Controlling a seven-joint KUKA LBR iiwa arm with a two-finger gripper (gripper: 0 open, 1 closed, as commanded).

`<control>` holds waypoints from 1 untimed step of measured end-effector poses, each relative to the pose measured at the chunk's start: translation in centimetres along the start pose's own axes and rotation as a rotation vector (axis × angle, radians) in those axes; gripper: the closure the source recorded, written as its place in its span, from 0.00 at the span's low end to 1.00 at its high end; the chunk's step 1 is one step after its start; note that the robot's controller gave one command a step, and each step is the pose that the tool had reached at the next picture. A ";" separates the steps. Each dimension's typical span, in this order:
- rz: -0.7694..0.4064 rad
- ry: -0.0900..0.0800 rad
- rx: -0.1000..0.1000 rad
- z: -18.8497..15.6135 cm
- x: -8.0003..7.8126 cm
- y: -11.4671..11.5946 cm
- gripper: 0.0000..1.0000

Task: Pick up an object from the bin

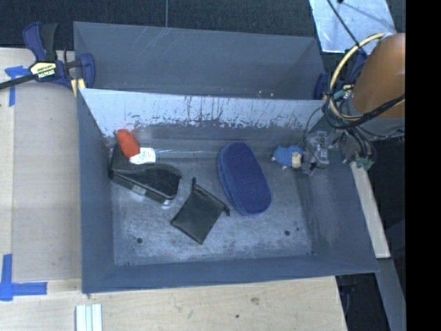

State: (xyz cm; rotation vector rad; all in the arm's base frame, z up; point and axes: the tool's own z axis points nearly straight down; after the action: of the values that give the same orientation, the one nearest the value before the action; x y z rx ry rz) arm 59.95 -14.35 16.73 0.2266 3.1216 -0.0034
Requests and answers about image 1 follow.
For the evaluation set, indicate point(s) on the blue toy animal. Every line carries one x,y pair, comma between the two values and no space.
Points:
285,156

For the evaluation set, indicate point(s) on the blue oval sponge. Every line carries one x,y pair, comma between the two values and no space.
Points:
244,178

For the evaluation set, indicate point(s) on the black cloth pouch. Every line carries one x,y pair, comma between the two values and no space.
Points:
199,216

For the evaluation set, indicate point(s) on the grey metal bin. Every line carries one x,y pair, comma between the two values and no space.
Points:
241,247

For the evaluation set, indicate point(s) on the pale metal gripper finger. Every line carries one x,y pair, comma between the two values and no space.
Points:
318,159
317,140

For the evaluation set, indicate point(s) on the black stapler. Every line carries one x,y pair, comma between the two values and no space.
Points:
151,179

